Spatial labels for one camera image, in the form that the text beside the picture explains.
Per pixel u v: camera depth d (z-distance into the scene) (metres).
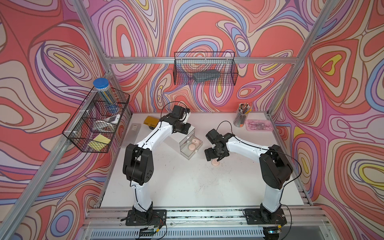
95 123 0.70
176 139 0.86
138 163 0.50
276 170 0.48
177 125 0.68
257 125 1.11
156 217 0.73
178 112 0.72
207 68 0.96
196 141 0.99
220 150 0.69
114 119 0.74
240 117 1.06
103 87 0.71
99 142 0.63
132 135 1.05
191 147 0.98
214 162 0.91
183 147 0.96
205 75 0.88
